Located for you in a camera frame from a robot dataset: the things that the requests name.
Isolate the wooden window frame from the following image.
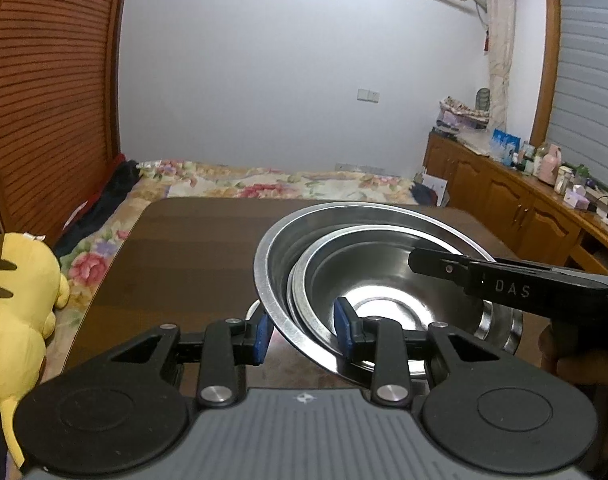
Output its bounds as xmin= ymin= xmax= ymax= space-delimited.
xmin=529 ymin=0 xmax=566 ymax=148

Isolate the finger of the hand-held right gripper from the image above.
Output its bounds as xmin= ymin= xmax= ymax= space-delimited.
xmin=408 ymin=247 xmax=495 ymax=286

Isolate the yellow plush toy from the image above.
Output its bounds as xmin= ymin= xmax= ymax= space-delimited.
xmin=0 ymin=232 xmax=70 ymax=471

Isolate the blue box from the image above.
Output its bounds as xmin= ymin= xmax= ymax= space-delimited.
xmin=491 ymin=129 xmax=521 ymax=161

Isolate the cream patterned curtain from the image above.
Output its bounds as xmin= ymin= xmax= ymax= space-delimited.
xmin=479 ymin=0 xmax=516 ymax=136

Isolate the person's right hand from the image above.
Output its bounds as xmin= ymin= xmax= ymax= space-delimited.
xmin=539 ymin=322 xmax=608 ymax=386

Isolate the wooden louvered wardrobe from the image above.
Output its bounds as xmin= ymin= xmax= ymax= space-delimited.
xmin=0 ymin=0 xmax=132 ymax=246

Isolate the white carton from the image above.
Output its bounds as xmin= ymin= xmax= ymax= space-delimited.
xmin=414 ymin=167 xmax=449 ymax=206

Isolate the dark blue cloth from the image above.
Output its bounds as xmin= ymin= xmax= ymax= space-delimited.
xmin=409 ymin=182 xmax=447 ymax=207

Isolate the large steel bowl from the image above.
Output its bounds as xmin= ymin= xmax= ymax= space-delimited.
xmin=245 ymin=201 xmax=526 ymax=378

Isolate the pile of floral cloth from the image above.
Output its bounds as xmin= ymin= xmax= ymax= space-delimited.
xmin=438 ymin=96 xmax=491 ymax=134

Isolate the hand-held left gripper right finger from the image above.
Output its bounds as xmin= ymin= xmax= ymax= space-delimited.
xmin=334 ymin=296 xmax=505 ymax=406

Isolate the purple tissue box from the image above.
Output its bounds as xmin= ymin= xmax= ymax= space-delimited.
xmin=564 ymin=185 xmax=591 ymax=210

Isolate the pink thermos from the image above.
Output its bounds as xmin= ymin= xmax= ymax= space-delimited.
xmin=539 ymin=144 xmax=563 ymax=185

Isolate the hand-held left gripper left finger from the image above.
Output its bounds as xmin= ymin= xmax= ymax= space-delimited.
xmin=104 ymin=312 xmax=273 ymax=408

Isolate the wooden sideboard cabinet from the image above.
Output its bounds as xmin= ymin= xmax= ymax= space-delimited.
xmin=424 ymin=131 xmax=608 ymax=276

